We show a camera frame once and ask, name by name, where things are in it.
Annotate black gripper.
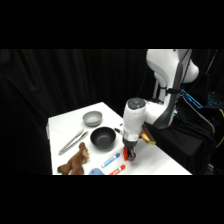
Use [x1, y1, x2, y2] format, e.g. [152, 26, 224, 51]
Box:
[123, 133, 140, 162]

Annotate black bowl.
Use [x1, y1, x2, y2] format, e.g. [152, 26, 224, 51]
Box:
[89, 126, 118, 150]

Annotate grey metal bowl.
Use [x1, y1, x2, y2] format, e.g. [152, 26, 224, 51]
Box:
[82, 110, 103, 127]

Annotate red and white marker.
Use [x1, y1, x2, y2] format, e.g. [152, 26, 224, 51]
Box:
[108, 164, 127, 176]

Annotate white table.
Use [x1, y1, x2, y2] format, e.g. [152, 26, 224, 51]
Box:
[46, 102, 193, 176]

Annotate blue and white marker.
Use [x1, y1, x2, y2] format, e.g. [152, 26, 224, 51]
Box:
[100, 152, 121, 169]

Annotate light blue object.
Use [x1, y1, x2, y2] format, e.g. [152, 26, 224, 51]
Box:
[88, 167, 105, 176]

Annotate brown plush toy animal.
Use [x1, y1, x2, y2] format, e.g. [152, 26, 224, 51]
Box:
[56, 141, 92, 176]

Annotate black cloth-covered robot stand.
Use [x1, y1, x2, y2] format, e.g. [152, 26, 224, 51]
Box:
[123, 98, 218, 176]

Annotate silver metal tongs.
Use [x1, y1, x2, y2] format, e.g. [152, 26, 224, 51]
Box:
[58, 128, 90, 156]

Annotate blue-lit device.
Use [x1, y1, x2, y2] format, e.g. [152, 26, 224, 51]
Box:
[180, 88, 203, 110]

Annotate black curtain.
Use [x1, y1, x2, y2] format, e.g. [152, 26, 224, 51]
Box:
[0, 49, 224, 176]

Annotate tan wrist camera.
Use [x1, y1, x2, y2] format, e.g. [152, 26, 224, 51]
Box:
[139, 129, 157, 146]

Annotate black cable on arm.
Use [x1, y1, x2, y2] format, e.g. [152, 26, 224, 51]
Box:
[163, 49, 194, 118]

